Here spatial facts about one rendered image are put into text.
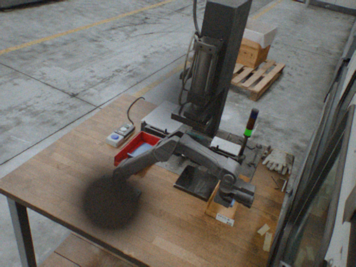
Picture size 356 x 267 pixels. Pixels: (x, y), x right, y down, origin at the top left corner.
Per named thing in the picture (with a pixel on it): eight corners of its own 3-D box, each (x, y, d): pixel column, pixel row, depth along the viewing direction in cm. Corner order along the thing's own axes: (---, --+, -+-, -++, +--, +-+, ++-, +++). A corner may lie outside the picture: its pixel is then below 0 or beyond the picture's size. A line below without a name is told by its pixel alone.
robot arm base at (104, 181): (104, 161, 144) (94, 170, 139) (143, 179, 139) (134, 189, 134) (104, 175, 149) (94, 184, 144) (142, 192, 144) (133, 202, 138)
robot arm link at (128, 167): (127, 173, 141) (180, 147, 122) (119, 183, 136) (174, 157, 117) (118, 162, 140) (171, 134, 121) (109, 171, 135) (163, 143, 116)
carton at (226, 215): (204, 214, 140) (207, 202, 135) (222, 179, 159) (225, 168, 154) (232, 228, 136) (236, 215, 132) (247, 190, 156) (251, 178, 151)
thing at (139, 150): (126, 158, 160) (127, 153, 158) (144, 142, 171) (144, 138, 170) (138, 163, 158) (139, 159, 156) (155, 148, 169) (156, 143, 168)
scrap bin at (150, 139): (113, 166, 155) (114, 156, 151) (140, 139, 174) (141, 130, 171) (135, 175, 152) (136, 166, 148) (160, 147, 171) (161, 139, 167)
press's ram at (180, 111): (168, 124, 158) (177, 68, 141) (189, 103, 178) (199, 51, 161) (202, 138, 153) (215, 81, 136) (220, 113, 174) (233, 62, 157)
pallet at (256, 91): (225, 52, 544) (227, 44, 536) (282, 72, 509) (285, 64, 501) (189, 74, 455) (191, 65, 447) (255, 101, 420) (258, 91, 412)
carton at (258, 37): (237, 46, 533) (246, 15, 504) (272, 59, 511) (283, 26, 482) (219, 57, 484) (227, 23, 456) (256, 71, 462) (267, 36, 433)
